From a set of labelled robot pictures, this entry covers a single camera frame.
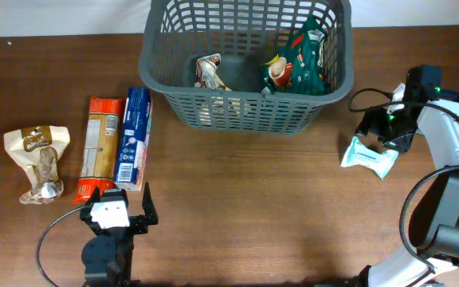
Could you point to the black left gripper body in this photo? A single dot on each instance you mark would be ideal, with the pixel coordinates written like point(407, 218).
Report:
point(138, 225)

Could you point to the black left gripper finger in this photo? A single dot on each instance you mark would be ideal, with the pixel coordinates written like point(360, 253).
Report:
point(95, 197)
point(147, 202)

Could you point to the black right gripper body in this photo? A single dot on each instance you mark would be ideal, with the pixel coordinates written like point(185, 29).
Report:
point(394, 131)

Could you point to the light blue snack wrapper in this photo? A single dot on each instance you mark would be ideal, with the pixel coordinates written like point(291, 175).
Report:
point(358, 154)

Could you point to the blue rectangular box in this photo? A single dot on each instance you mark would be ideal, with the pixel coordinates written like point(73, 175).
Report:
point(134, 140)

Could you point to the green coffee mix bag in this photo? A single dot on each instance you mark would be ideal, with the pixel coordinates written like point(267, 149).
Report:
point(297, 67)

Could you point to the beige brown snack pouch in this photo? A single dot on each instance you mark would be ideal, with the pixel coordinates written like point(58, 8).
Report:
point(36, 150)
point(215, 107)

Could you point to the grey plastic basket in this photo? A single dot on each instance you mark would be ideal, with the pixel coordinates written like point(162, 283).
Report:
point(246, 34)

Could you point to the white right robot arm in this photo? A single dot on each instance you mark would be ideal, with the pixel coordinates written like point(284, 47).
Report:
point(429, 220)

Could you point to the orange biscuit package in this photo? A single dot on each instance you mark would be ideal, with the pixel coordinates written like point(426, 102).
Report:
point(100, 148)

